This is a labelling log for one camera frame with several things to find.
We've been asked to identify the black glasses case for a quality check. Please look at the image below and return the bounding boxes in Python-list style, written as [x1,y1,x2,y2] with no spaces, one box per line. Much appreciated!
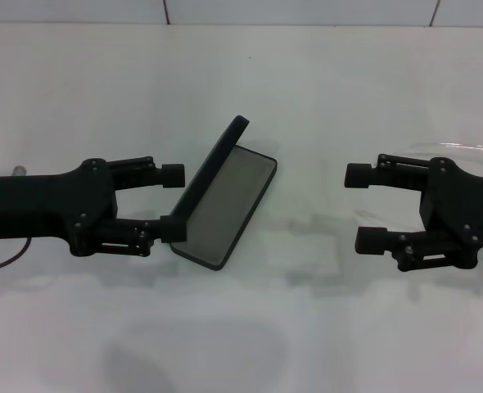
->
[169,115,278,272]

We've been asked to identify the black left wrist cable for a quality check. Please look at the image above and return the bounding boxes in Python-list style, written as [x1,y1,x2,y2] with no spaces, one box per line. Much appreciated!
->
[0,236,33,272]

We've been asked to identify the clear plastic glasses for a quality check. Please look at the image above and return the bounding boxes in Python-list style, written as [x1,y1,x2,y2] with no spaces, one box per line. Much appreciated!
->
[355,140,483,262]

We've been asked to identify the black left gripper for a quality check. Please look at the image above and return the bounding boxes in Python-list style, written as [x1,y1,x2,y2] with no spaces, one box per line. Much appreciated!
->
[0,157,120,258]

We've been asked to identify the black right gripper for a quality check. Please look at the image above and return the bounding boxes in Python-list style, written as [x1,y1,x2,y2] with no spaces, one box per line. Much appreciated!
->
[345,154,483,273]

